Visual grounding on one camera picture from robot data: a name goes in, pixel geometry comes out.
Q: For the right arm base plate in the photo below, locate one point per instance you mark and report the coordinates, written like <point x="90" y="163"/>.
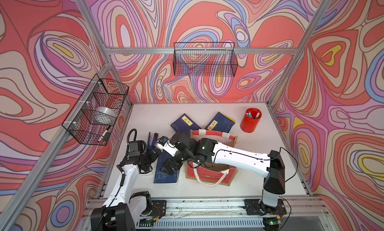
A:
<point x="257" y="207"/>

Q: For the white marker in basket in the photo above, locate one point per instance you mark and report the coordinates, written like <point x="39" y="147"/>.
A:
<point x="104" y="136"/>

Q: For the navy book yellow label top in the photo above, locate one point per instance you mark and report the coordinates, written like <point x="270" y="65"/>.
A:
<point x="165" y="173"/>

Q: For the green circuit board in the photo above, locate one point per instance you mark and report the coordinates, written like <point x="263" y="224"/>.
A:
<point x="147" y="223"/>

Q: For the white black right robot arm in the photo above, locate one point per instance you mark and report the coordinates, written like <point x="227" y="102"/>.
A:
<point x="269" y="166"/>

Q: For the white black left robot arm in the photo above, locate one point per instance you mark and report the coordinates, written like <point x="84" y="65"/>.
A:
<point x="123" y="208"/>

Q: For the red pen holder cup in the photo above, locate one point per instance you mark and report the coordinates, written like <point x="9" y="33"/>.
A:
<point x="249" y="125"/>

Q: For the black wire basket back wall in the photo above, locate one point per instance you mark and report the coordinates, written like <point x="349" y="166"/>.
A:
<point x="208" y="59"/>

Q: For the black wire basket wall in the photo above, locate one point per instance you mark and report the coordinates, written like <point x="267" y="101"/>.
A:
<point x="100" y="92"/>
<point x="208" y="59"/>

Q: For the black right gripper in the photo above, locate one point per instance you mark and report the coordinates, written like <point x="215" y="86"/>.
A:
<point x="171" y="161"/>

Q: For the red beige canvas tote bag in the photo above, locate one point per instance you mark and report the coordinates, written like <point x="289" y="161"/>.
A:
<point x="212" y="175"/>

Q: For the navy book back right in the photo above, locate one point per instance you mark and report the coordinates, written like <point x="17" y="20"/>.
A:
<point x="220" y="123"/>

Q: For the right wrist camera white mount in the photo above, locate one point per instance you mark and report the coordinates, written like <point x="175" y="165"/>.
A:
<point x="164" y="144"/>

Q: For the black wire basket left wall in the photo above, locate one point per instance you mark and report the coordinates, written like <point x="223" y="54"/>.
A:
<point x="100" y="92"/>

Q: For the grey tape roll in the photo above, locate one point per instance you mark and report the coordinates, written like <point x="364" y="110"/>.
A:
<point x="103" y="116"/>

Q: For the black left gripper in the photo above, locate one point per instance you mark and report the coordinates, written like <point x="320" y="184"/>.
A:
<point x="152" y="155"/>

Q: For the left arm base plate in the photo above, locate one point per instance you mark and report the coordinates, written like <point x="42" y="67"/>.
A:
<point x="158" y="210"/>

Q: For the navy book back left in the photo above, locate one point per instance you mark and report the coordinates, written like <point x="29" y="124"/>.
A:
<point x="185" y="124"/>

